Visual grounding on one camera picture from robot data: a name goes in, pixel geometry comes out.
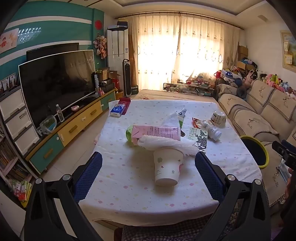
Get standing photos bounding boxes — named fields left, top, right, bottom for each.
left=0, top=73, right=18, bottom=94

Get black yellow-rimmed trash bin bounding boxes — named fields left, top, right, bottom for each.
left=240, top=135, right=270, bottom=169

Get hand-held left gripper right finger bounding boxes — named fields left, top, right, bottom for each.
left=195, top=151, right=272, bottom=241

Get hanging flower decoration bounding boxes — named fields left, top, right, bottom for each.
left=93, top=32, right=108, bottom=56

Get pink carton box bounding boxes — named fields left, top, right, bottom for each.
left=131, top=125, right=181, bottom=142

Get framed wall picture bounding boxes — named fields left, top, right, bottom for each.
left=280, top=30, right=296, bottom=70

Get beige sofa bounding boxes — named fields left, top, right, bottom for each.
left=216, top=79, right=296, bottom=209

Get checked cloth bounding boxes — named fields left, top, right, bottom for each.
left=121, top=209, right=234, bottom=241

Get white drawer unit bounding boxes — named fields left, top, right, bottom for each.
left=0, top=86, right=40, bottom=156

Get white printed cup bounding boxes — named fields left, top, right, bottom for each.
left=210, top=110, right=227, bottom=128

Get cream curtains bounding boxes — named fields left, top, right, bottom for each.
left=126, top=13, right=241, bottom=92

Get white dotted tablecloth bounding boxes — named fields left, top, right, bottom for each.
left=79, top=99, right=263, bottom=226

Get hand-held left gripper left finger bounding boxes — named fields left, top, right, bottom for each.
left=24, top=151, right=103, bottom=241

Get clear water bottle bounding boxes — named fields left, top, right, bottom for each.
left=55, top=104, right=65, bottom=122

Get yellow green television cabinet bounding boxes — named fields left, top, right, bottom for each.
left=25, top=88, right=117, bottom=175

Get pile of plush toys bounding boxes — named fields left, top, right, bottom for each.
left=242, top=68, right=296, bottom=100

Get person's right forearm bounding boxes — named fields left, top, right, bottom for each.
left=284, top=170, right=296, bottom=204

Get wall poster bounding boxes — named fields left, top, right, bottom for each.
left=0, top=28, right=19, bottom=54

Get red wrapper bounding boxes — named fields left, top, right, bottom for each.
left=191, top=117, right=205, bottom=129

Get blue starred bag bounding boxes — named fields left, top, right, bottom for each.
left=221, top=70, right=242, bottom=81

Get brown cardboard box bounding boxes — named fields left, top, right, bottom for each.
left=238, top=45, right=249, bottom=62

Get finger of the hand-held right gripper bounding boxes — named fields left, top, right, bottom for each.
left=272, top=140, right=296, bottom=168

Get floral sachet packet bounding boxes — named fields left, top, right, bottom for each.
left=187, top=127, right=208, bottom=151

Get curtain rod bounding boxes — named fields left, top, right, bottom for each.
left=114, top=13, right=244, bottom=30

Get white plastic bottle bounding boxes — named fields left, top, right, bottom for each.
left=201, top=120, right=222, bottom=141

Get red booklet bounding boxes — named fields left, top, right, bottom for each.
left=117, top=98, right=132, bottom=115

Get grey neck pillow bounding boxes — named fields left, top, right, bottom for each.
left=236, top=86, right=248, bottom=99

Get white tube with cap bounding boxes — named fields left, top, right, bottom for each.
left=161, top=112, right=183, bottom=128

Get white paper cup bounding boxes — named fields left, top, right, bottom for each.
left=153, top=148, right=184, bottom=187

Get cluttered glass coffee table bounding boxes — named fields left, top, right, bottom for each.
left=162, top=80, right=215, bottom=96

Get white plastic bag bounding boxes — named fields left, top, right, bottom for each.
left=137, top=135, right=200, bottom=157

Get large curved television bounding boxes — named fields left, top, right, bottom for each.
left=18, top=49, right=96, bottom=129

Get blue tissue pack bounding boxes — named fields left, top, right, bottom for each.
left=110, top=104, right=126, bottom=117

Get floral mattress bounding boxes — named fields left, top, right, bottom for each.
left=132, top=89, right=216, bottom=102

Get black tower fan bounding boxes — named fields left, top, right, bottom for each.
left=122, top=59, right=132, bottom=98

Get bookshelf with books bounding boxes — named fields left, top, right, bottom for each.
left=0, top=137, right=33, bottom=209

